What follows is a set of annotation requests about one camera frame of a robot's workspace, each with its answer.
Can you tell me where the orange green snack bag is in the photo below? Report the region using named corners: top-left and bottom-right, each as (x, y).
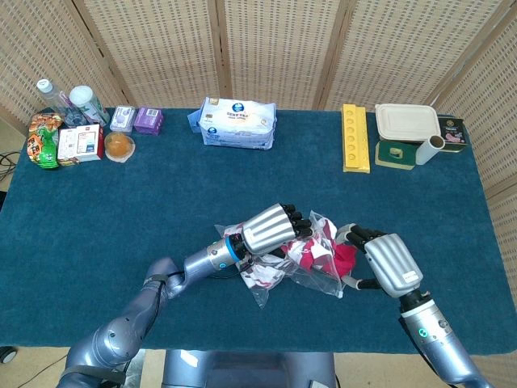
top-left (27, 112), bottom-right (65, 171)

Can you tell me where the grey robot torso base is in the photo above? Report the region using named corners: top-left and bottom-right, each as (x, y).
top-left (161, 349), bottom-right (338, 388)

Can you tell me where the green gold tin box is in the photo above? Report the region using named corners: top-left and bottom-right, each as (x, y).
top-left (374, 140), bottom-right (418, 171)

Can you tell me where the woven rattan folding screen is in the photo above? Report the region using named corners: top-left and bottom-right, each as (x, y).
top-left (0, 0), bottom-right (517, 292)

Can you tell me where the white red carton box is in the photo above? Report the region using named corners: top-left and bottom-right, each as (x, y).
top-left (57, 124), bottom-right (105, 167)

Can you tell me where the beige lidded lunch box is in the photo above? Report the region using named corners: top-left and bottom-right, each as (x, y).
top-left (374, 103), bottom-right (442, 143)

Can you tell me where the pale purple clear pack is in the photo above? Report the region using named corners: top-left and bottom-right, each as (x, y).
top-left (109, 105), bottom-right (137, 133)

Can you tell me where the black floor cable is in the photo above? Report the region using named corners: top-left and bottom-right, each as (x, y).
top-left (0, 152), bottom-right (18, 181)

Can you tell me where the dark blue table cloth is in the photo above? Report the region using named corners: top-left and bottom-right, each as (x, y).
top-left (0, 107), bottom-right (506, 357)

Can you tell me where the yellow block with holes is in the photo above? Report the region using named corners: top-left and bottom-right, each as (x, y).
top-left (342, 103), bottom-right (372, 174)

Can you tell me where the white paper roll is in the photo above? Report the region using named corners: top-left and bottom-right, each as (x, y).
top-left (415, 135), bottom-right (447, 167)

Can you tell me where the clear plastic water bottle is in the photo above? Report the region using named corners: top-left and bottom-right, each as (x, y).
top-left (36, 78), bottom-right (88, 127)

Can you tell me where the black food tin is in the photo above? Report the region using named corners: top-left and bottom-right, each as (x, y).
top-left (435, 116), bottom-right (469, 154)

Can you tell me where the clear plastic bag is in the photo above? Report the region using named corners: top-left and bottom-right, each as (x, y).
top-left (213, 209), bottom-right (359, 310)

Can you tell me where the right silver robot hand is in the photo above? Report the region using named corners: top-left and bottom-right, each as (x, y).
top-left (336, 223), bottom-right (424, 300)

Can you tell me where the purple small box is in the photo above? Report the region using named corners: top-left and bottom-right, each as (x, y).
top-left (132, 107), bottom-right (165, 136)

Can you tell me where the red white patterned garment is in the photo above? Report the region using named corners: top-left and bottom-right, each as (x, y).
top-left (224, 220), bottom-right (359, 290)

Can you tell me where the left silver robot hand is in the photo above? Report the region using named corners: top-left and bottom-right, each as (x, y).
top-left (241, 203), bottom-right (314, 260)

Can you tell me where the grey metal table leg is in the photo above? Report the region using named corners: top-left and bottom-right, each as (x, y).
top-left (120, 349), bottom-right (147, 388)

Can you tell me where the white blue tissue pack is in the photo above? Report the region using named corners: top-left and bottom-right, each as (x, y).
top-left (197, 96), bottom-right (278, 151)

